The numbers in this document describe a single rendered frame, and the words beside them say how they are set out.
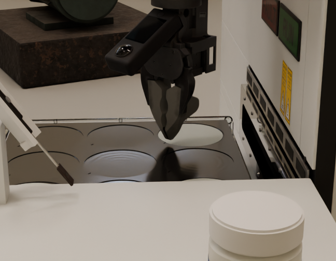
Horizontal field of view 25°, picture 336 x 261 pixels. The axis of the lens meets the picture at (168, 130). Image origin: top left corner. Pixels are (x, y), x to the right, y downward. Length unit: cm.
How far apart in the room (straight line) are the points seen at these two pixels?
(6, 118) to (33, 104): 346
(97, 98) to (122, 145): 317
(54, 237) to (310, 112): 32
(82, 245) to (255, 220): 22
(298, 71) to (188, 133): 31
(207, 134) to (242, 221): 62
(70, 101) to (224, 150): 319
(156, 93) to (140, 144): 8
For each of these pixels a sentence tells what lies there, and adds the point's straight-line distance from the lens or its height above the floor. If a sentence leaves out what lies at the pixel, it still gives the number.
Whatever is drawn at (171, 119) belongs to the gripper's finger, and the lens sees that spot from 109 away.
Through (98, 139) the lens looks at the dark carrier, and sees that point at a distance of 115.
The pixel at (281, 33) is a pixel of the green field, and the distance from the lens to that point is 100.
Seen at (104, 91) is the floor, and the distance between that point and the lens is 440.
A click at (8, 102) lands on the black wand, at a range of 77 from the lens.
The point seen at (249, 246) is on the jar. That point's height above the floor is 105.
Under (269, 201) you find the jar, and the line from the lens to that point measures 58.
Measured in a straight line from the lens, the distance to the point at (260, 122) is 110.
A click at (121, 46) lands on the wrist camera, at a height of 106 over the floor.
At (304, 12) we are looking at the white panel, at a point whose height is 114.
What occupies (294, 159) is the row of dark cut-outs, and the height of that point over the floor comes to 96.
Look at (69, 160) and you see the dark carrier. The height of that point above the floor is 90.
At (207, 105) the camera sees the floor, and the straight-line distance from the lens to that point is 415.
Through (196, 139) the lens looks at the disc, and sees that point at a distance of 114.
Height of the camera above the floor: 131
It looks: 20 degrees down
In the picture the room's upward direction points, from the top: straight up
